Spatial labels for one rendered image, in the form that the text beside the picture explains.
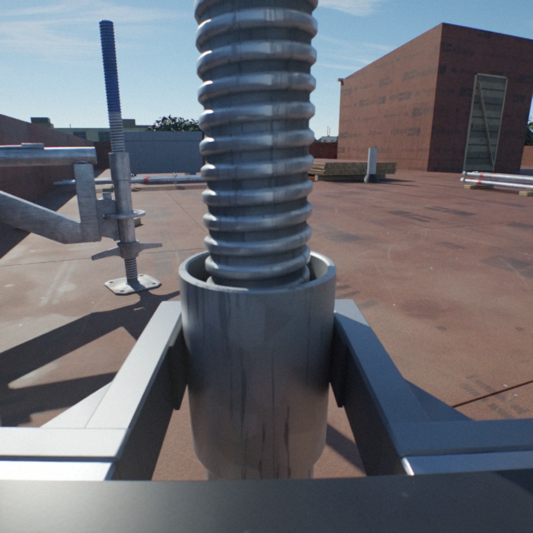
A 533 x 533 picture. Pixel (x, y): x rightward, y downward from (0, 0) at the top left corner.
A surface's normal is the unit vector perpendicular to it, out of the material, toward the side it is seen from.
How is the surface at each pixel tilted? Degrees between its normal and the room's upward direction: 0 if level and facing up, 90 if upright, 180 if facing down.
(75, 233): 90
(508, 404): 0
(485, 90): 90
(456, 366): 0
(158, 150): 90
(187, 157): 90
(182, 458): 0
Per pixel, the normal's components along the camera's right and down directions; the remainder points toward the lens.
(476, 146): 0.34, 0.28
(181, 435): 0.00, -0.95
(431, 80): -0.94, 0.10
